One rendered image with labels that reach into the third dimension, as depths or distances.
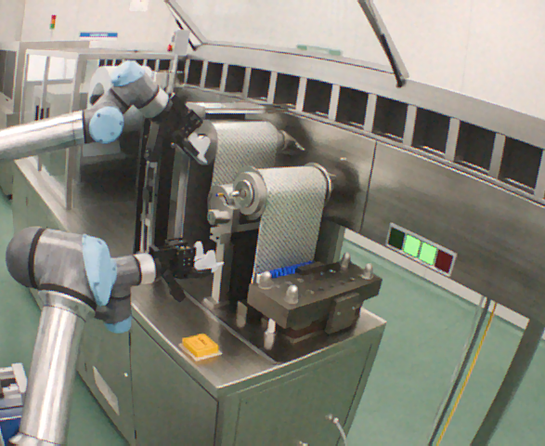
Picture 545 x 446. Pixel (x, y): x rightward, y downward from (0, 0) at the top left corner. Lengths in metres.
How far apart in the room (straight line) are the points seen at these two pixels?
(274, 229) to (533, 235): 0.75
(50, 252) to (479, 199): 1.04
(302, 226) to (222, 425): 0.64
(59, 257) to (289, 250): 0.86
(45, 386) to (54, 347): 0.07
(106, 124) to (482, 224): 0.96
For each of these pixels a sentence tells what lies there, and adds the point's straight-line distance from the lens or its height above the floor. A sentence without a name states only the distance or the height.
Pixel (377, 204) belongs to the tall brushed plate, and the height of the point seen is 1.25.
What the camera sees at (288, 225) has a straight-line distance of 1.51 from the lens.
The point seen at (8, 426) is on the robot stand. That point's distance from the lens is 1.42.
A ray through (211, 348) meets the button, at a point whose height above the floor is 0.92.
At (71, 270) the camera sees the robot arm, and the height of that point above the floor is 1.29.
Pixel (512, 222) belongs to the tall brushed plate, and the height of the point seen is 1.36.
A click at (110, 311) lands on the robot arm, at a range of 1.25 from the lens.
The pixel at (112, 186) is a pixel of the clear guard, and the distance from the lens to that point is 2.33.
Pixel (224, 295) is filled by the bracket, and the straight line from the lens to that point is 1.57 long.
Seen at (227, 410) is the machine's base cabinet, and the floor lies 0.81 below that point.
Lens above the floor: 1.66
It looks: 19 degrees down
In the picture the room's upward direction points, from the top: 9 degrees clockwise
